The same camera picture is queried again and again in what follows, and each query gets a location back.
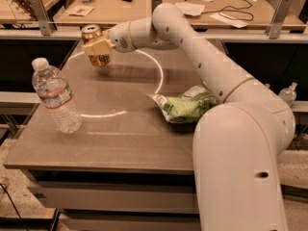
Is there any black floor cable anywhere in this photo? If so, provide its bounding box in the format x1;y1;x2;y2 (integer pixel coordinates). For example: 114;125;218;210
0;182;30;231

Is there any left metal bracket post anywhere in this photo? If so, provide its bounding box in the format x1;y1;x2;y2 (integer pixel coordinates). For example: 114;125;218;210
30;0;55;36

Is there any small paper card left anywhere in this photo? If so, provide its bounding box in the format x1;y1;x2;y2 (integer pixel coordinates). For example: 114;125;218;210
67;5;94;16

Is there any orange soda can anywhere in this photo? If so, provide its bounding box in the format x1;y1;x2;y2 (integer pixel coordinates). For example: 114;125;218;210
81;24;110;67

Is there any clear plastic water bottle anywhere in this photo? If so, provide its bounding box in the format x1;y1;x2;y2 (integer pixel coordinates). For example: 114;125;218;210
32;58;82;134

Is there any right metal bracket post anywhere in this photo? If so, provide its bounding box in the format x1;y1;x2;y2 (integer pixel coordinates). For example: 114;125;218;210
266;0;293;39

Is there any white paper sheet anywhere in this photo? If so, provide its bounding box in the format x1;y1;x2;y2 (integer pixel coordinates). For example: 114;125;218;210
211;13;248;29
175;2;205;16

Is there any centre metal bracket post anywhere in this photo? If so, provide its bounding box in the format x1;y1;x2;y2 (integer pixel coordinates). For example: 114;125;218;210
151;0;163;11

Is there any black cable on desk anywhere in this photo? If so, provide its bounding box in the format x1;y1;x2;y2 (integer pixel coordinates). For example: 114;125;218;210
184;0;254;22

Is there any white paper sheet right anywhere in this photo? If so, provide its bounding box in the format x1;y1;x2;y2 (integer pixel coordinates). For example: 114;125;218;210
211;13;248;29

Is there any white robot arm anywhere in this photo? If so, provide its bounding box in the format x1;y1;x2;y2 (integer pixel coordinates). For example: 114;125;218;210
84;3;295;231

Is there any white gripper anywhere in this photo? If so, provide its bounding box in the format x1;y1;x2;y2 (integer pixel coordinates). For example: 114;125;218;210
83;22;133;55

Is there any right sanitizer pump bottle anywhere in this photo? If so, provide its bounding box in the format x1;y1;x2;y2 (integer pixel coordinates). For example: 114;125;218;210
278;82;297;106

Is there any white paper sheet centre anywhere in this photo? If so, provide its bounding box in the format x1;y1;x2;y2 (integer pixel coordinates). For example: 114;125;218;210
175;2;205;16

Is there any metal bracket post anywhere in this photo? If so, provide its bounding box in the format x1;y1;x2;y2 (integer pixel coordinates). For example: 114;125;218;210
151;0;163;11
266;0;293;39
30;0;55;36

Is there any green chip bag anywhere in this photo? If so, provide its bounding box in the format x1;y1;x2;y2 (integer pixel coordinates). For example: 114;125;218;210
148;84;218;123

